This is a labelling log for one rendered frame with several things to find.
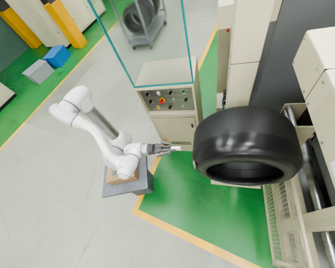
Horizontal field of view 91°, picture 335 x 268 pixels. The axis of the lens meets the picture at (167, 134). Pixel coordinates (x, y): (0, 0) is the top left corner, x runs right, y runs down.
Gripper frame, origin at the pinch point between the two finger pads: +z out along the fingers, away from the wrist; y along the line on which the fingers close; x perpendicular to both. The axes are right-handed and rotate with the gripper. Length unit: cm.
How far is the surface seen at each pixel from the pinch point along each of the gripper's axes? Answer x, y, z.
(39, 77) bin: 43, 257, -460
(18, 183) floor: 77, -19, -325
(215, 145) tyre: -15.8, -7.2, 28.1
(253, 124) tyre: -17.6, 2.7, 46.1
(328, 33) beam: -44, 22, 71
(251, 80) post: -23, 27, 47
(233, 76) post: -28, 27, 39
